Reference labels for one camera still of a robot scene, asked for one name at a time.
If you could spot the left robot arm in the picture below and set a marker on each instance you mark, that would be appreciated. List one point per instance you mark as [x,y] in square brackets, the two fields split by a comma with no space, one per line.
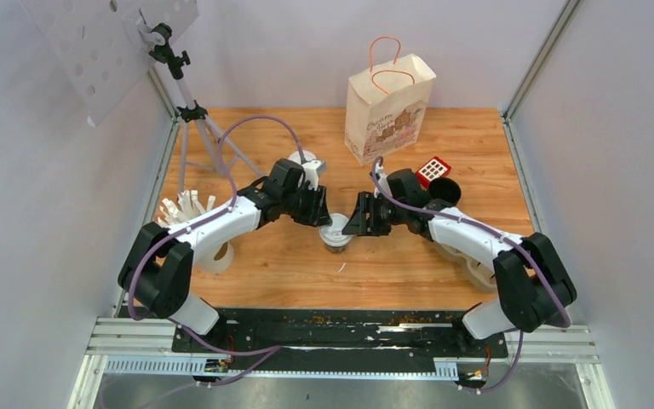
[158,269]

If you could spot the paper bag with orange handles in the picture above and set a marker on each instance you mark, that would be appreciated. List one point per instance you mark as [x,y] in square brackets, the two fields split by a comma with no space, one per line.
[386,104]

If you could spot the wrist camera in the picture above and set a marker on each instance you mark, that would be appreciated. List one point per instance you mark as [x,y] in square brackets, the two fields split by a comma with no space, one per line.
[380,179]
[312,170]

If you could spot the white coffee lid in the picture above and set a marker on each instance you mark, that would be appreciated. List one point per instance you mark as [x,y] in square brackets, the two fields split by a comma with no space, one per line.
[333,231]

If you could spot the cardboard cup carrier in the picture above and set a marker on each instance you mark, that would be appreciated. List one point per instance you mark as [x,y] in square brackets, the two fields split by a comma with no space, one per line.
[479,274]

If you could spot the red box with white grid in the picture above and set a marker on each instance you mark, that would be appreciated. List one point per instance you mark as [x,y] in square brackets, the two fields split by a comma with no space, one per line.
[433,169]

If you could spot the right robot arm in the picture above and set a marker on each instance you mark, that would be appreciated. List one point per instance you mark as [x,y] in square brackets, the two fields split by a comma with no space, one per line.
[533,287]

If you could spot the grey tripod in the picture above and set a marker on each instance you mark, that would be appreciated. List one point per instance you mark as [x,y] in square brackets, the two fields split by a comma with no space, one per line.
[158,46]

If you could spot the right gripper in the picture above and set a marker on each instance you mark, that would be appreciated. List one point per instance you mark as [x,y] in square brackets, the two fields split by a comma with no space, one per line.
[359,224]

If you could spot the white lid stack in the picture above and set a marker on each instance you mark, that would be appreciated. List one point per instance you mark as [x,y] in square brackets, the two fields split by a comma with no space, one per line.
[301,158]

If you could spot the white perforated panel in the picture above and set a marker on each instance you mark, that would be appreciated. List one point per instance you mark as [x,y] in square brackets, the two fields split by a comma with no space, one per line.
[104,46]

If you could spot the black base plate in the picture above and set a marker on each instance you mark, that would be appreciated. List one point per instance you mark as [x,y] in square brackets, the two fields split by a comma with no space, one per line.
[349,340]

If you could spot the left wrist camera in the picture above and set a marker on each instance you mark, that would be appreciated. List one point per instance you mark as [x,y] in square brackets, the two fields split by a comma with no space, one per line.
[312,170]

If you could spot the black cup stack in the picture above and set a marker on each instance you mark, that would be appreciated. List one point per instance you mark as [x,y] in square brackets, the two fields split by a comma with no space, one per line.
[445,189]

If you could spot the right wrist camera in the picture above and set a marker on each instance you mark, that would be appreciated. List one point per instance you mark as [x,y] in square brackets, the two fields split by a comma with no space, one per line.
[380,179]

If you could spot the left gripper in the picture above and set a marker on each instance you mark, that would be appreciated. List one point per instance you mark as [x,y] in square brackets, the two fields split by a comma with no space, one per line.
[318,213]

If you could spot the dark coffee cup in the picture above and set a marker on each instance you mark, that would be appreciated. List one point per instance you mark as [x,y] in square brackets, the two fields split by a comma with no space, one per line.
[337,246]

